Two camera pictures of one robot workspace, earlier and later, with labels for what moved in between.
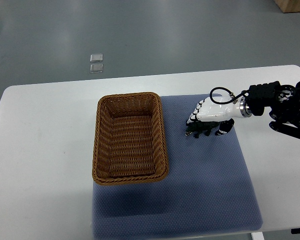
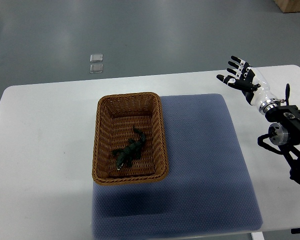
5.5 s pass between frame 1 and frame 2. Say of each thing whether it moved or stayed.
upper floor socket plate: stayed
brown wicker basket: stayed
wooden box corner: stayed
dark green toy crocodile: moved
